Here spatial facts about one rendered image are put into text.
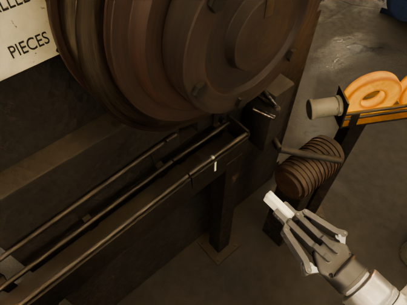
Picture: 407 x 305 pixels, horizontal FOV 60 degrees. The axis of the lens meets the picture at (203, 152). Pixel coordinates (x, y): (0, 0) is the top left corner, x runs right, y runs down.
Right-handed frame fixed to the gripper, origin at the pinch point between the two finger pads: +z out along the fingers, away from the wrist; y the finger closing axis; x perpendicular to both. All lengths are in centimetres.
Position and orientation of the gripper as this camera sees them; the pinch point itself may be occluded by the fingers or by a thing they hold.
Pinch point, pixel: (278, 206)
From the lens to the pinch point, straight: 77.8
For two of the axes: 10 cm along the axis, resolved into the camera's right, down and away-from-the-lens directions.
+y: 7.6, -5.3, 3.8
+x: 0.6, -5.3, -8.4
